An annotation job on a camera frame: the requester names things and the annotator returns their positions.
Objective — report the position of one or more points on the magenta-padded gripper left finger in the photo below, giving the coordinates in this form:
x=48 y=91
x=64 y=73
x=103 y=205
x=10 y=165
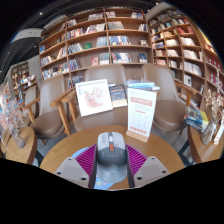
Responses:
x=85 y=160

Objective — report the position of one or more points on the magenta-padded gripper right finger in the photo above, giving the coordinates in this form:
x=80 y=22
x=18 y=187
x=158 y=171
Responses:
x=140 y=160

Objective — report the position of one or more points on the grey computer mouse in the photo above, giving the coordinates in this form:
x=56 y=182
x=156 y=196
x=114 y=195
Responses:
x=111 y=156

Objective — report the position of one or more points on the round blue mouse pad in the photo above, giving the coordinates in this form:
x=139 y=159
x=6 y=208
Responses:
x=103 y=185

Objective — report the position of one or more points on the brown wooden-armed armchair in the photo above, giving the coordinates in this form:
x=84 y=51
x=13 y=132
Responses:
x=170 y=113
x=48 y=123
x=103 y=121

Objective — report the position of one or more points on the white sign on wooden base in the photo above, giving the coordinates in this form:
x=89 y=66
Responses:
x=141 y=113

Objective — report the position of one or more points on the round wooden side table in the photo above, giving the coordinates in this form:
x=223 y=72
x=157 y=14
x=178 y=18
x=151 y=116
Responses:
x=203 y=151
x=23 y=151

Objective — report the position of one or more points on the white framed flower picture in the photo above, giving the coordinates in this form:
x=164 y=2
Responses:
x=94 y=97

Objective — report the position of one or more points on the dark covered book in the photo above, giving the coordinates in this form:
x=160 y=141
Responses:
x=117 y=95

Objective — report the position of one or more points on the stack of colourful books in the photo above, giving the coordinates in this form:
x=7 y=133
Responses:
x=196 y=120

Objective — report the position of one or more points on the glass vase with dried flowers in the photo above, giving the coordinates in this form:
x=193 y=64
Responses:
x=16 y=136

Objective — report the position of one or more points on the stack of pale blue books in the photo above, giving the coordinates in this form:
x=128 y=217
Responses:
x=141 y=85

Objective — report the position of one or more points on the white dried flower bouquet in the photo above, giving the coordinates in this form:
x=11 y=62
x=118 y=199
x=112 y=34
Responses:
x=210 y=128

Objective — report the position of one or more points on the small white table sign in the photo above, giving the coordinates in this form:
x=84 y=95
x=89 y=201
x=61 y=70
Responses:
x=219 y=131

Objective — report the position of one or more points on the small distant bookshelf unit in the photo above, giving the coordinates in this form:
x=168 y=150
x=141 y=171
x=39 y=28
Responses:
x=21 y=78

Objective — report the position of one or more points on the tall wooden bookshelf unit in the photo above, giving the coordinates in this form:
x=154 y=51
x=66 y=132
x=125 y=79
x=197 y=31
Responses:
x=186 y=50

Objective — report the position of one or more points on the wide wooden bookshelf unit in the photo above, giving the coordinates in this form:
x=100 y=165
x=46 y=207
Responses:
x=96 y=40

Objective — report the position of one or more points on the white hanging ceiling panel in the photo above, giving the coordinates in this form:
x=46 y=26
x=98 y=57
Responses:
x=27 y=35

